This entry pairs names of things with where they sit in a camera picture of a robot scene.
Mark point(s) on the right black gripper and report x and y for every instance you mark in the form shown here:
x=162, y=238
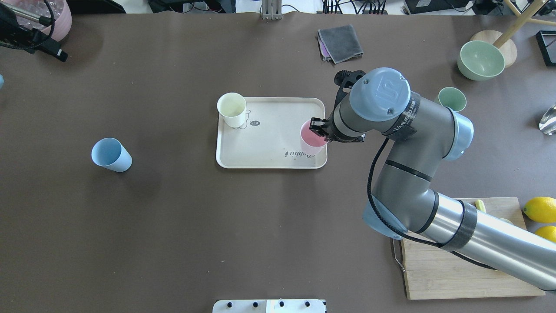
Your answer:
x=320, y=128

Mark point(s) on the pink cup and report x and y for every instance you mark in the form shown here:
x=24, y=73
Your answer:
x=310, y=142

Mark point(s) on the cream white cup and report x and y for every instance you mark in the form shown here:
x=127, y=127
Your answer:
x=232, y=108

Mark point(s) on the green cup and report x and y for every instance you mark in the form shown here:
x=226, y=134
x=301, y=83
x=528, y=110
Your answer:
x=451, y=97

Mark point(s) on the blue cup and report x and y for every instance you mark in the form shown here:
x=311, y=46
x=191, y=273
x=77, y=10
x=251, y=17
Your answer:
x=109, y=153

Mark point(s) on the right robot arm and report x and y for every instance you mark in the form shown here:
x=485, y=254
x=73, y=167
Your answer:
x=400, y=200

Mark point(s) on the beige rabbit tray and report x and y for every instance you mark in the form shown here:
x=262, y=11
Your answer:
x=270, y=138

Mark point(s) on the metal muddler with black tip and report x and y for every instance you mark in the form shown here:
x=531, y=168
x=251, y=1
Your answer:
x=43, y=20

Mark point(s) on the pink bowl with ice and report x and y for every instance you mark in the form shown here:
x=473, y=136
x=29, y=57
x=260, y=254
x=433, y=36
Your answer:
x=62, y=16

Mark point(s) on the grey folded cloth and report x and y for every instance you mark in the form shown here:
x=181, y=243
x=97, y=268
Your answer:
x=339, y=44

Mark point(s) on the green bowl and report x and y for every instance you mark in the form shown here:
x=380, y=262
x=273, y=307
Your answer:
x=479, y=61

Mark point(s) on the yellow plastic knife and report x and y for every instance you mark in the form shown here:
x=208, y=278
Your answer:
x=480, y=205

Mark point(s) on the wooden cutting board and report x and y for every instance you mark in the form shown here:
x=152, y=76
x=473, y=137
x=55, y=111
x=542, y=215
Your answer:
x=431, y=273

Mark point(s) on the wooden mug tree stand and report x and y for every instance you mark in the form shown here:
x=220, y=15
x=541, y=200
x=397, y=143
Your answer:
x=503, y=41

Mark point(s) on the metal scoop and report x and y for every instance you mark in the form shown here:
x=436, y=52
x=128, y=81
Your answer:
x=547, y=123

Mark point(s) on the whole lemon outer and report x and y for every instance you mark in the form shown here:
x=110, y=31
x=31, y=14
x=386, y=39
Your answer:
x=541, y=209

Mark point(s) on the whole lemon near lime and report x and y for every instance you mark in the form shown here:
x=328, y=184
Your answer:
x=547, y=232

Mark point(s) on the aluminium frame post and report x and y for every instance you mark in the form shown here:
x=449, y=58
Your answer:
x=271, y=9

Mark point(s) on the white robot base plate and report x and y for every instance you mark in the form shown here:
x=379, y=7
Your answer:
x=270, y=306

